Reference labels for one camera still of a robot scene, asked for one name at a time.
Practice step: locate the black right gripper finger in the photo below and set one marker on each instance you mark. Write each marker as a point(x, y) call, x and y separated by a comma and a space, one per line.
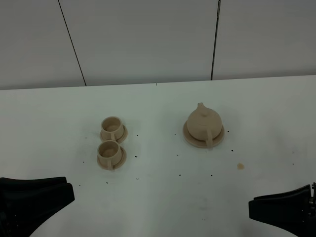
point(296, 217)
point(297, 194)

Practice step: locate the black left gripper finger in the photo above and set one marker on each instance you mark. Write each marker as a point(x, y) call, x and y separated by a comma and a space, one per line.
point(7, 184)
point(43, 203)

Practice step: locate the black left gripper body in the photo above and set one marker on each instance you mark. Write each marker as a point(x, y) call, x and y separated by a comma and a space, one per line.
point(14, 219)

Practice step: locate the beige ceramic teapot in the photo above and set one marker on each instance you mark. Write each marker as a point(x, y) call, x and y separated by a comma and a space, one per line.
point(204, 124)

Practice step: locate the round beige teapot saucer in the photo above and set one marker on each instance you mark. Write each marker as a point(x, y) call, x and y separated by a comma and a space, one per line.
point(199, 143)

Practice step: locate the near beige cup saucer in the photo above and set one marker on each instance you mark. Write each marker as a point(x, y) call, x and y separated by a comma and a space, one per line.
point(116, 166)

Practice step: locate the beige cup saucer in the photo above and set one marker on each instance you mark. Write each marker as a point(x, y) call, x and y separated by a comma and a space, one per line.
point(121, 139)
point(116, 166)

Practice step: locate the near beige teacup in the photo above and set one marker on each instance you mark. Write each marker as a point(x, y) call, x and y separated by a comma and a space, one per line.
point(109, 154)

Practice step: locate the beige teacup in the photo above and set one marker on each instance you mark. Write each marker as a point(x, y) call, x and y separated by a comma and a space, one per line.
point(109, 154)
point(111, 129)

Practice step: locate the far beige teacup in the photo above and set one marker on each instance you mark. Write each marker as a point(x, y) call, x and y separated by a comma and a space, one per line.
point(111, 129)

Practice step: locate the far beige cup saucer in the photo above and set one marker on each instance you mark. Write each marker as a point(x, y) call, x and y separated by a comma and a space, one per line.
point(121, 139)

